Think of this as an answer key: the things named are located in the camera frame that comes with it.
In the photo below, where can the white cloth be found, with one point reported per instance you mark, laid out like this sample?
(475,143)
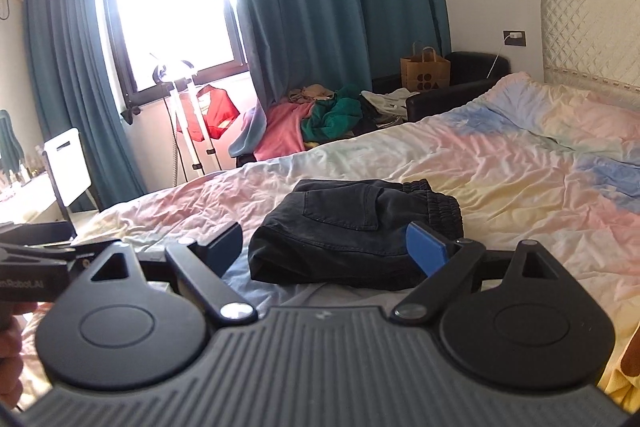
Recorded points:
(390,102)

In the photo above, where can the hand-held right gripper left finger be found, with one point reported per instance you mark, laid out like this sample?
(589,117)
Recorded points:
(220,249)

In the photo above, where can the white vanity dresser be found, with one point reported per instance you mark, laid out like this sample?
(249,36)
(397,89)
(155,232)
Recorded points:
(20,207)

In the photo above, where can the quilted white headboard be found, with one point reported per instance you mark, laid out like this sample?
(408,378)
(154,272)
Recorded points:
(590,37)

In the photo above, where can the beige cloth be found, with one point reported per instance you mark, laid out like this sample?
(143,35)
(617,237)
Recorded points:
(310,93)

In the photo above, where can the red garment on hanger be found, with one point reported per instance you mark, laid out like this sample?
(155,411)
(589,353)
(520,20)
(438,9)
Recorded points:
(220,112)

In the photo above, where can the light blue cloth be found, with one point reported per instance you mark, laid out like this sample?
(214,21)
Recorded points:
(247,132)

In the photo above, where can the brown paper bag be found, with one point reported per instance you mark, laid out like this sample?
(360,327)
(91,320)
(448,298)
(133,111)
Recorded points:
(425,72)

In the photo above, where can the bed with pastel sheet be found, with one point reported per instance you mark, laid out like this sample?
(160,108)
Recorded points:
(500,167)

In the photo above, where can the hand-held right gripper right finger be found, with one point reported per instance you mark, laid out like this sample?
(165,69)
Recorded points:
(430,249)

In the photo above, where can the black pants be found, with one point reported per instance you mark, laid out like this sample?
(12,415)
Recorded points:
(325,227)

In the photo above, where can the wall outlet with charger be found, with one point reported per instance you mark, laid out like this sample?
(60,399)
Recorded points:
(515,38)

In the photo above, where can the person's yellow patterned clothing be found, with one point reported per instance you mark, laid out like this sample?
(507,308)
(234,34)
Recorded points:
(625,382)

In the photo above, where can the teal curtain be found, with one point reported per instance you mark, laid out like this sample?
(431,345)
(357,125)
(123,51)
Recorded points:
(340,7)
(65,57)

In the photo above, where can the white garment steamer stand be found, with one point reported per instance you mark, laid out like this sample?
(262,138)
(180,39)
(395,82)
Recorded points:
(182,117)

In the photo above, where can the row of cosmetic bottles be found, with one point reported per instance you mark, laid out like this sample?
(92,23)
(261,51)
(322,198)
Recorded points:
(22,174)

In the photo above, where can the black sofa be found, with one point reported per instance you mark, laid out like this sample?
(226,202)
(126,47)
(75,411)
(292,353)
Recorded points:
(470,67)

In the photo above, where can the green cloth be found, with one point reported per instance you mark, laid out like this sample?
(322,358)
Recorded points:
(340,112)

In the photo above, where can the pink cloth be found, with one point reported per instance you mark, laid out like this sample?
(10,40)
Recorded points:
(280,132)

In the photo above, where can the dark framed window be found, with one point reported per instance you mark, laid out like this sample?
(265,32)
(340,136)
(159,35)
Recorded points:
(165,7)

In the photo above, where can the wavy framed mirror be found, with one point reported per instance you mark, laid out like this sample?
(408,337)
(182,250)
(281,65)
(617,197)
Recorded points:
(7,142)

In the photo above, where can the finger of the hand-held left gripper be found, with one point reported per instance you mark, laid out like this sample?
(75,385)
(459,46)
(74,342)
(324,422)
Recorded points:
(35,234)
(50,256)

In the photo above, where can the white chair with black frame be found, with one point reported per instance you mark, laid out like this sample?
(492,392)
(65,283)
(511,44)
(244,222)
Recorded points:
(67,162)

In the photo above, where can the person's left hand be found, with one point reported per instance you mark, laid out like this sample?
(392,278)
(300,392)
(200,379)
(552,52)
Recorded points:
(10,367)

